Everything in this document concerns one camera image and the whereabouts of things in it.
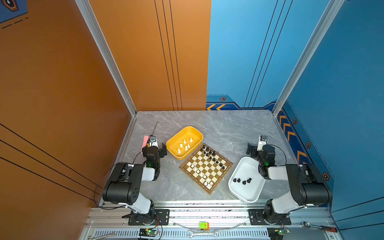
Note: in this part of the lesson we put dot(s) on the silver combination wrench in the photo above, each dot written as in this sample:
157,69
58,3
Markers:
191,234

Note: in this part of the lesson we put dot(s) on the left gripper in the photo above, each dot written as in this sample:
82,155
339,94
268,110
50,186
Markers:
162,150

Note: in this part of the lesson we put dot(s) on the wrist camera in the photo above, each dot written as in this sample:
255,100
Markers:
263,140
152,141

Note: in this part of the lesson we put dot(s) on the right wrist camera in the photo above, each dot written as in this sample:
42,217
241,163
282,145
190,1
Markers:
263,140

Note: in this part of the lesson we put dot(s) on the white plastic tray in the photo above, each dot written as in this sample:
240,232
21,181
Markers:
247,168

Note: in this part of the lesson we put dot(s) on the aluminium rail frame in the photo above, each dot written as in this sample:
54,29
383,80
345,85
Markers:
230,217

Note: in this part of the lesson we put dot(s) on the orange green small block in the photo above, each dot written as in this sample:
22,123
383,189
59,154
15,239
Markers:
204,226

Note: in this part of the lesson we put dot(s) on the right green circuit board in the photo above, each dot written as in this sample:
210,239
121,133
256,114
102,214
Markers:
278,234

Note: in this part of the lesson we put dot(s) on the yellow plastic tray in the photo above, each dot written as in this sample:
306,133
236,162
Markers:
186,133

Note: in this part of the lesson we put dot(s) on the pink flat tool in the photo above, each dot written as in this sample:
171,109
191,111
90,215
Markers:
145,143

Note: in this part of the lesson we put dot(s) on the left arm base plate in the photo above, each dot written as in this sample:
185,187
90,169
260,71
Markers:
157,216

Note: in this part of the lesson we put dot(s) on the green circuit board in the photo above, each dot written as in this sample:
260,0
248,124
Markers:
278,234
148,233

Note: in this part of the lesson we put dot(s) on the black chess piece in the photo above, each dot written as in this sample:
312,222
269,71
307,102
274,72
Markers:
244,182

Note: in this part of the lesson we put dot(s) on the yellow handled screwdriver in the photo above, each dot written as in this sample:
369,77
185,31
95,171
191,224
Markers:
154,129

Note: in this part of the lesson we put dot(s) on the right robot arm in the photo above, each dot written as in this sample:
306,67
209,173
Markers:
305,188

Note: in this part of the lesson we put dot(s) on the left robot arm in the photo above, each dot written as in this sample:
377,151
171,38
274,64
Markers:
124,184

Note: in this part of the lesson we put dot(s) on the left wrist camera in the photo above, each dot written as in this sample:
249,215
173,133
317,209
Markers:
152,141

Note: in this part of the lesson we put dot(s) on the white chess piece in tray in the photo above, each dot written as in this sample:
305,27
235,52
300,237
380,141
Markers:
184,146

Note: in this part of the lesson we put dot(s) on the left green circuit board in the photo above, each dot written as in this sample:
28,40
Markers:
148,233

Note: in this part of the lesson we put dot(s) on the wooden chess board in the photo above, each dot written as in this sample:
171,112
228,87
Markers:
206,167

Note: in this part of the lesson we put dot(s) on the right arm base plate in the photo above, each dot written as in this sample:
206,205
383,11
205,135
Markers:
260,217

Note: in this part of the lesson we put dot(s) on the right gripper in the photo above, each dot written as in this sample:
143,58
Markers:
250,149

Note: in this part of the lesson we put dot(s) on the red handled ratchet wrench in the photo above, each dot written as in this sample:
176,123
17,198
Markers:
308,225

